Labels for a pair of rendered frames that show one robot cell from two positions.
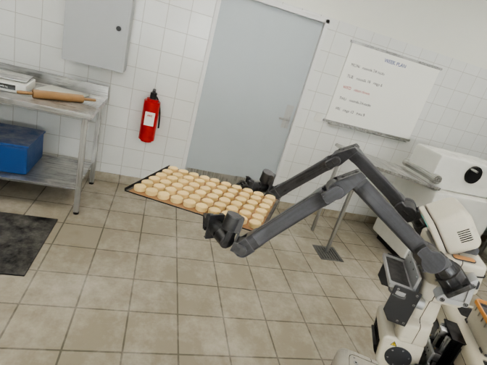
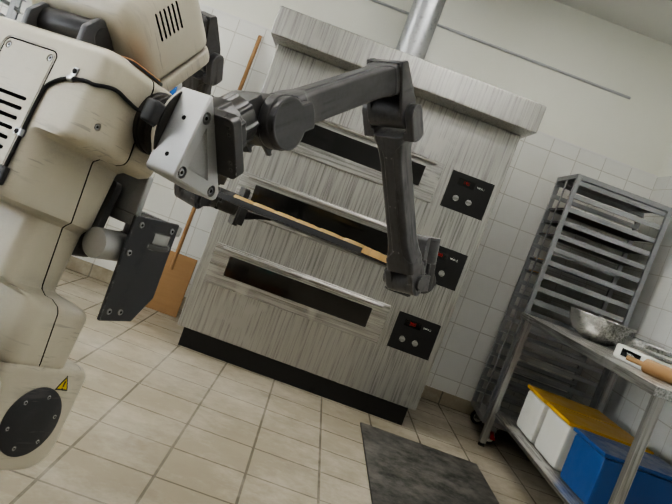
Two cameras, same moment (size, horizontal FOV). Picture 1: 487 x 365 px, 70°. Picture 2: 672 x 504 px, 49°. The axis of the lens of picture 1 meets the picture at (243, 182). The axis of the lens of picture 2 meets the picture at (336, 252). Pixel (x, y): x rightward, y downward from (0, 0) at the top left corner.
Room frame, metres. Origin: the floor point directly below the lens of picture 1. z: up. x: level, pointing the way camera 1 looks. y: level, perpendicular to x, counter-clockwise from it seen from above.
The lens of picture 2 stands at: (1.93, -1.73, 1.08)
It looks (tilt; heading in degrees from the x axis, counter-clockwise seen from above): 3 degrees down; 105
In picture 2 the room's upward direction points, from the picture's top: 20 degrees clockwise
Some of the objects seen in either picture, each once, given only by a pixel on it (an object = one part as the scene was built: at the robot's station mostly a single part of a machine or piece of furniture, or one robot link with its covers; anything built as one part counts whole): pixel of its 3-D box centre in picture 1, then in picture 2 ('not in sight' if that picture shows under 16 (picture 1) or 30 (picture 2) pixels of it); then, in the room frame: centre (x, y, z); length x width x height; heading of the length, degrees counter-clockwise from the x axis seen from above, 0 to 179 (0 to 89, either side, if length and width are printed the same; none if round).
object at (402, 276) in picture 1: (401, 282); (81, 224); (1.28, -0.74, 0.93); 0.28 x 0.16 x 0.22; 170
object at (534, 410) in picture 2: not in sight; (564, 425); (2.41, 2.77, 0.36); 0.46 x 0.38 x 0.26; 15
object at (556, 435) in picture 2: not in sight; (589, 448); (2.52, 2.38, 0.36); 0.46 x 0.38 x 0.26; 17
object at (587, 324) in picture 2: not in sight; (599, 330); (2.39, 2.76, 0.95); 0.39 x 0.39 x 0.14
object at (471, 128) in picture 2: not in sight; (347, 225); (0.76, 2.76, 1.01); 1.56 x 1.20 x 2.01; 17
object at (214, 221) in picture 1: (217, 229); (230, 202); (1.15, 0.05, 1.00); 0.07 x 0.07 x 0.10; 35
